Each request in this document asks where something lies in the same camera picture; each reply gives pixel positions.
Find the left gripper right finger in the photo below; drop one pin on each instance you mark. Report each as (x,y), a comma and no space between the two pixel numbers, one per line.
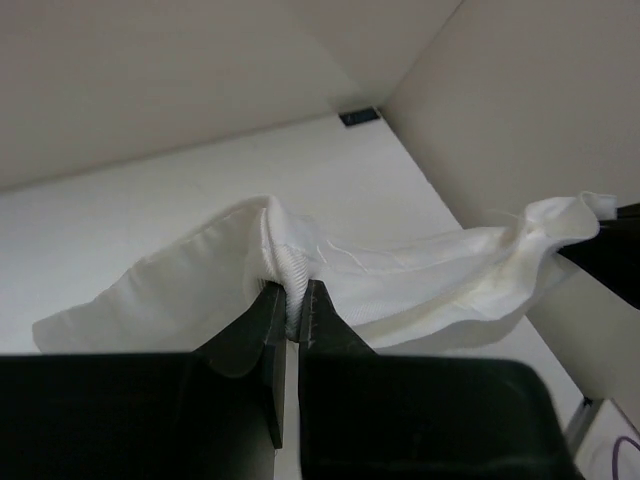
(364,415)

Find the right blue corner label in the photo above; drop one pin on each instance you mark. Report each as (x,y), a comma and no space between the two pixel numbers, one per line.
(358,117)

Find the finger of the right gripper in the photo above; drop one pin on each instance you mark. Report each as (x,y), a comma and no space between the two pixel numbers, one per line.
(612,256)

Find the white pleated skirt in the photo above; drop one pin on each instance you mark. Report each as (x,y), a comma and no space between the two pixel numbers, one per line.
(181,296)

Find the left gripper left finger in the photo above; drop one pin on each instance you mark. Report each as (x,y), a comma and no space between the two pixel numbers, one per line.
(212,413)

